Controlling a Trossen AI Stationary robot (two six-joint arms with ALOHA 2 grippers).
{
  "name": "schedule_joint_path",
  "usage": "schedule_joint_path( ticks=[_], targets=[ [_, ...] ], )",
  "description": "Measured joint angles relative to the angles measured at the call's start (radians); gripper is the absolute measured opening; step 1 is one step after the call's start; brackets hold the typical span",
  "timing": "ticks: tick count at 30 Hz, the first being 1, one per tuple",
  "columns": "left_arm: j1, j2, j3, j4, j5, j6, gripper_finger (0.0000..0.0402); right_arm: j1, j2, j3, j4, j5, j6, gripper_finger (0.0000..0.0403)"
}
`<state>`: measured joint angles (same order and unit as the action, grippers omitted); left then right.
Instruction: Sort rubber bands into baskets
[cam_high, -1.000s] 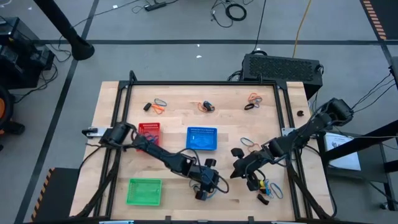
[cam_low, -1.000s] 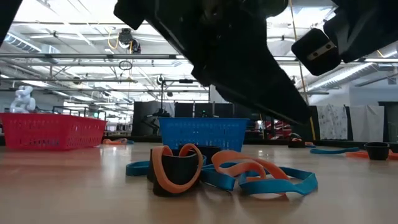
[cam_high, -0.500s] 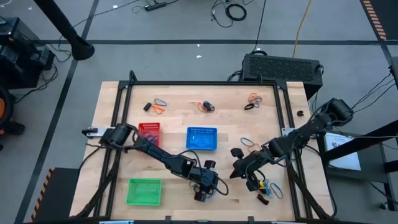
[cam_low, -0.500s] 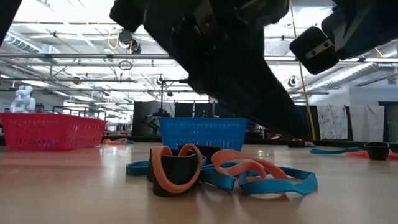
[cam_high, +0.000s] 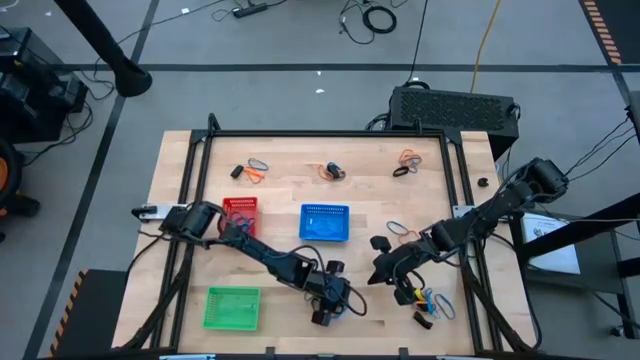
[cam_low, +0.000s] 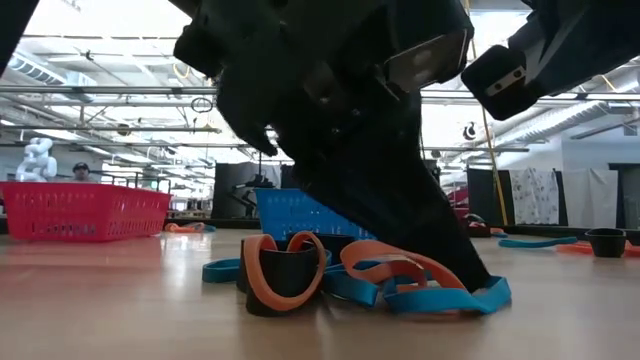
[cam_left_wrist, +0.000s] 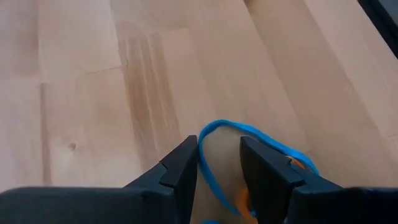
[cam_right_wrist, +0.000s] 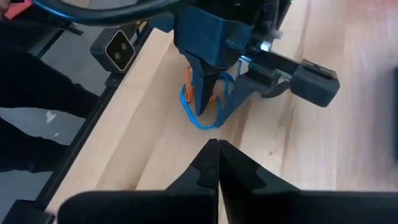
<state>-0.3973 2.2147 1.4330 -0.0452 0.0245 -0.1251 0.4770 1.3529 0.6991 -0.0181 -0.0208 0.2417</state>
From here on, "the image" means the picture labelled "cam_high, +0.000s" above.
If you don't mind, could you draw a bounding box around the red plastic basket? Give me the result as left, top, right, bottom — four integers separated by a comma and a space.
221, 196, 260, 239

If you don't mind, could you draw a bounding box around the black orange wheeled machine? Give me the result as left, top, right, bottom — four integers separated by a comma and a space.
0, 135, 42, 221

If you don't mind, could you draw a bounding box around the yellow cable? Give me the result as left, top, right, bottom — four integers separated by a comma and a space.
469, 0, 503, 94

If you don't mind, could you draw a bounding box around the coiled black cable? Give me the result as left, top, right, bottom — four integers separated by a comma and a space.
361, 4, 398, 35

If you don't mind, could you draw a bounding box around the black metal beam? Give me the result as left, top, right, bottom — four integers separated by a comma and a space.
512, 192, 640, 261

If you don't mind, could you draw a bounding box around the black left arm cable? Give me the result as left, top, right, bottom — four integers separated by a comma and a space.
342, 283, 369, 318

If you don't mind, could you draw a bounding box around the green plastic basket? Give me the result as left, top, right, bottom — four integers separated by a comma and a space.
202, 285, 262, 332

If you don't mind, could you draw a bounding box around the long black cable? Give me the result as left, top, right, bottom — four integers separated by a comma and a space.
405, 0, 430, 85

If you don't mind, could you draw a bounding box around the black power strip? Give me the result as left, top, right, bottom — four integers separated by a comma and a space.
232, 2, 269, 20

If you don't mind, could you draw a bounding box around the black stand pole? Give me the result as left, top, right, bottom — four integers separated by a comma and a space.
52, 0, 154, 99

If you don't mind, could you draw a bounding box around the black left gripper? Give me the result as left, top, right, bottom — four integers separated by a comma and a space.
298, 258, 352, 329

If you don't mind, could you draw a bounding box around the black hazard striped mat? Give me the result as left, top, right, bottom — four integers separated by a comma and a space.
48, 268, 130, 359
578, 0, 640, 66

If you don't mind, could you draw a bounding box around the black perforated computer case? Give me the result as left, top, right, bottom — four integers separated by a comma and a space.
388, 85, 521, 162

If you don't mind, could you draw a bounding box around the white paper sheet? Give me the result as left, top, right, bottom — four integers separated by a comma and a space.
519, 212, 582, 276

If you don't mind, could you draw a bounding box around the black equipment cart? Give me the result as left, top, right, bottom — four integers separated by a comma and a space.
0, 27, 90, 145

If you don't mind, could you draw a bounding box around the blue plastic basket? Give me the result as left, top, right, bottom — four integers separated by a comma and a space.
298, 202, 351, 243

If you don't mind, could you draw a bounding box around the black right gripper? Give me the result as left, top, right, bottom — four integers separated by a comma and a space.
367, 228, 444, 307

